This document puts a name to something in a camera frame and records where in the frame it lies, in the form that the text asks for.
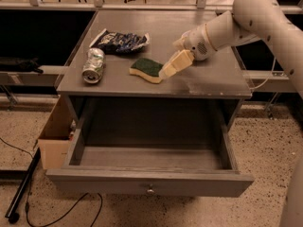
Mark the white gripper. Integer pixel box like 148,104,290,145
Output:
159,24,217,79

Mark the green and yellow sponge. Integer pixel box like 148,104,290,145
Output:
129,58,163,84

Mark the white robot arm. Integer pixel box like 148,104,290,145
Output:
160,0,303,227

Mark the open grey top drawer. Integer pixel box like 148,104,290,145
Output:
47,97,254,197

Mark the small metal drawer knob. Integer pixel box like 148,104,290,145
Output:
146,184,155,195

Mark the blue crumpled chip bag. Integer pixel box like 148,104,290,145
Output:
89,29,150,55

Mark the grey wooden cabinet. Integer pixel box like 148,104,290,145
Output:
56,9,253,134

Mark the crushed silver soda can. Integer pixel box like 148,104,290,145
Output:
82,48,105,84

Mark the black object on shelf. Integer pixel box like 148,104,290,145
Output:
0,57,44,74

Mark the brown cardboard box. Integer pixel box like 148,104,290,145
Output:
38,97,73,170

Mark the black metal bar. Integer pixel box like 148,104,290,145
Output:
5,149,41,224

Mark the white hanging cable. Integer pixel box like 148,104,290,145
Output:
249,58,277,92

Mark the black floor cable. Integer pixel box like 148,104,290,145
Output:
0,137,104,227

